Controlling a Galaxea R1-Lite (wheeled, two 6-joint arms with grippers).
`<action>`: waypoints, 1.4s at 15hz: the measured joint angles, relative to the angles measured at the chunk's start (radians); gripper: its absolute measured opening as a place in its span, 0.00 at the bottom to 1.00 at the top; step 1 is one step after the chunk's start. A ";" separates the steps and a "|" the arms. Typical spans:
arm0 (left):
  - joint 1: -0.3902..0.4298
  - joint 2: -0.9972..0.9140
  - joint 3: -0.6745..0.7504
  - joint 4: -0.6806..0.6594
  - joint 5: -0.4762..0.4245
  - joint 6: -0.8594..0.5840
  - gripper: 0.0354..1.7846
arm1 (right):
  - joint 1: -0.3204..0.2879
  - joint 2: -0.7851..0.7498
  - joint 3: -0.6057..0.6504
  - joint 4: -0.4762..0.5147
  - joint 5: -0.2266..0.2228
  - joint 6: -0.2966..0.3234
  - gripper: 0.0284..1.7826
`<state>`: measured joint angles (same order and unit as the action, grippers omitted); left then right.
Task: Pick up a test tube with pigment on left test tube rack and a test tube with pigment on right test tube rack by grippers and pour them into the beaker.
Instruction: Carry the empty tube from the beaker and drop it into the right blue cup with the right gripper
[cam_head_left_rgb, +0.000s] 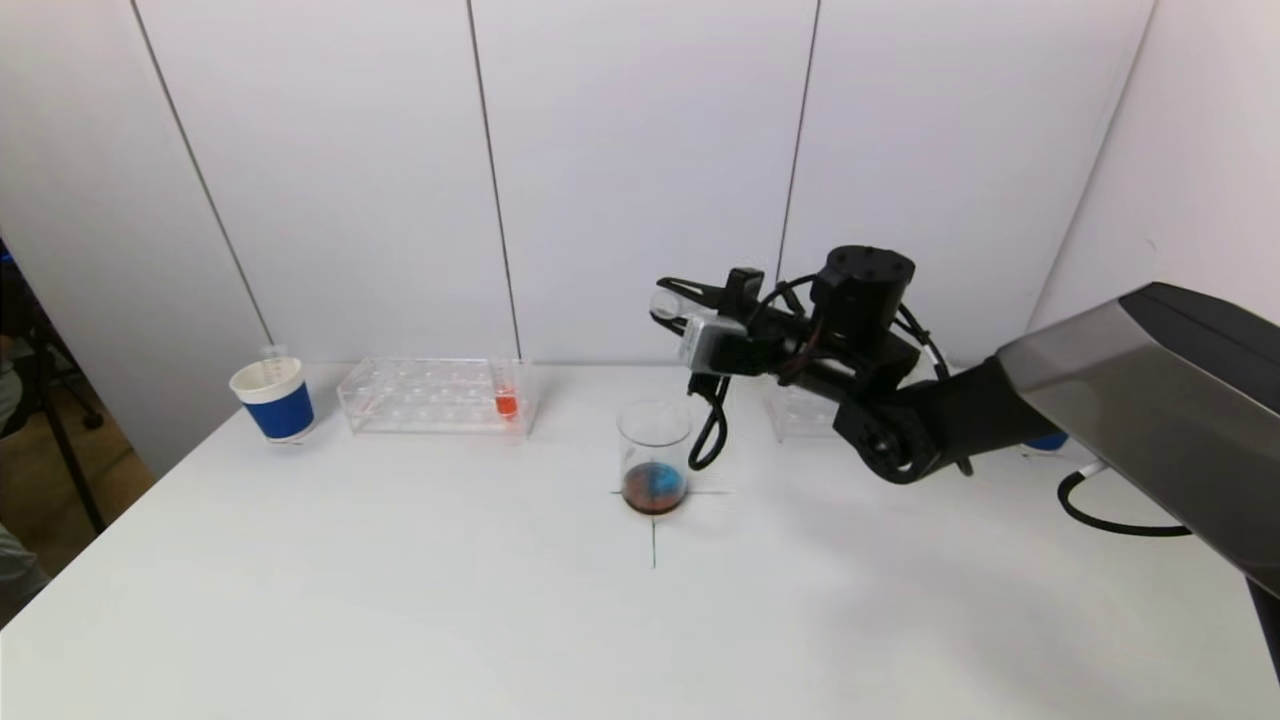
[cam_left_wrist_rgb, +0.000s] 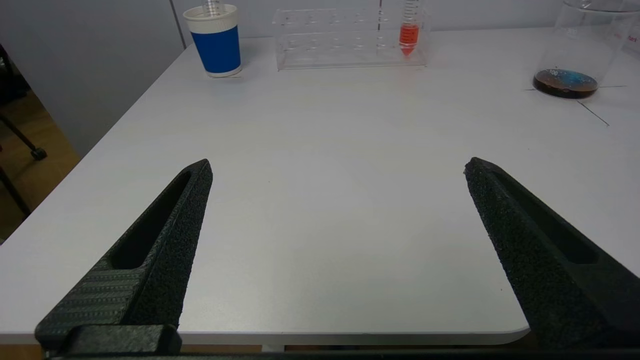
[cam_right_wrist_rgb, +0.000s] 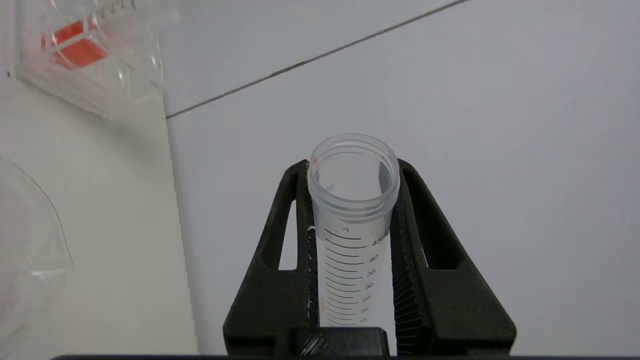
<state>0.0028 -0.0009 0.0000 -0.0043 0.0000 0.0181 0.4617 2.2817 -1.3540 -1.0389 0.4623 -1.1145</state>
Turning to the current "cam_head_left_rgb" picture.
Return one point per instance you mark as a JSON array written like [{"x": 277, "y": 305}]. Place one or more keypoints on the grey trouser leg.
[{"x": 20, "y": 565}]

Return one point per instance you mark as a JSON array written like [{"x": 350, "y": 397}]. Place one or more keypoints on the test tube with blue pigment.
[{"x": 273, "y": 356}]

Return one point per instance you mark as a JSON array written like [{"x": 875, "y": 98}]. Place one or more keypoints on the silver and black right robot arm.
[{"x": 1150, "y": 400}]

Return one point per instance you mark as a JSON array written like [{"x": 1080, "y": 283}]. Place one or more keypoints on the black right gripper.
[{"x": 743, "y": 291}]

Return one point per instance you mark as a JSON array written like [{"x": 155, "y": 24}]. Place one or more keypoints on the black tripod stand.
[{"x": 70, "y": 460}]

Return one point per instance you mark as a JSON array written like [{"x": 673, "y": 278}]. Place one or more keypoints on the white paper cup blue sleeve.
[
  {"x": 280, "y": 412},
  {"x": 1046, "y": 441}
]

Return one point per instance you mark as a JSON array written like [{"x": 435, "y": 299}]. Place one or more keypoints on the clear glass beaker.
[{"x": 654, "y": 485}]

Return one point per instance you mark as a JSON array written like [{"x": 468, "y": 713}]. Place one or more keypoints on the test tube with red pigment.
[
  {"x": 666, "y": 302},
  {"x": 506, "y": 404}
]

